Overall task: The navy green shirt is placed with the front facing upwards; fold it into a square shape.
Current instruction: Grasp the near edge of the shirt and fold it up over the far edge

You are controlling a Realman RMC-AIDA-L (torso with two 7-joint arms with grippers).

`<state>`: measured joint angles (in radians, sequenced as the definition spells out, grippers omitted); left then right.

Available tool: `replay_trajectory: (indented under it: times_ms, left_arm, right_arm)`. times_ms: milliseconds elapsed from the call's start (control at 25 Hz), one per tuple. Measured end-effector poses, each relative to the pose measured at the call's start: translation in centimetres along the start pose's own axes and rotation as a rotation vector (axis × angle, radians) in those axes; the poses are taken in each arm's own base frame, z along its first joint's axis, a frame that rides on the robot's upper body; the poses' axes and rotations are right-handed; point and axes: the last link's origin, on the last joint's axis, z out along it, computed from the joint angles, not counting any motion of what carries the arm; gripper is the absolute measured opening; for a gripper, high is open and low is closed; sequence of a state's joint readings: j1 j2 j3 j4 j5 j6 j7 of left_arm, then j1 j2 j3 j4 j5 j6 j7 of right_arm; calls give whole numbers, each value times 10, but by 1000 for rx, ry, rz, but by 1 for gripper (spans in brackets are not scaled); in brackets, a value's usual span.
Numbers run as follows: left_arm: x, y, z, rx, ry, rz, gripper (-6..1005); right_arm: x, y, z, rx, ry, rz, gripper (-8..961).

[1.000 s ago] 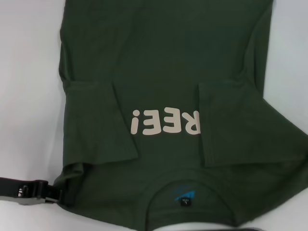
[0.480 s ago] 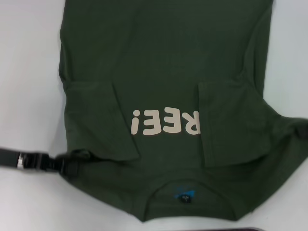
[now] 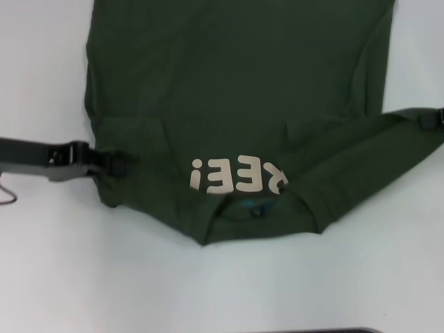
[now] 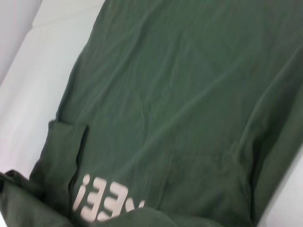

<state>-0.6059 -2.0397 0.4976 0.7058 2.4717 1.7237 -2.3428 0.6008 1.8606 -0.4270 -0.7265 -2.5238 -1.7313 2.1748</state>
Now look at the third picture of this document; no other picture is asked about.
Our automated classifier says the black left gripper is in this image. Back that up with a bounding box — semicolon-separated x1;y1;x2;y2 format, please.
0;137;130;183

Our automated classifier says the dark green FREE t-shirt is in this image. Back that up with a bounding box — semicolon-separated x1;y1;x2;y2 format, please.
85;0;444;248

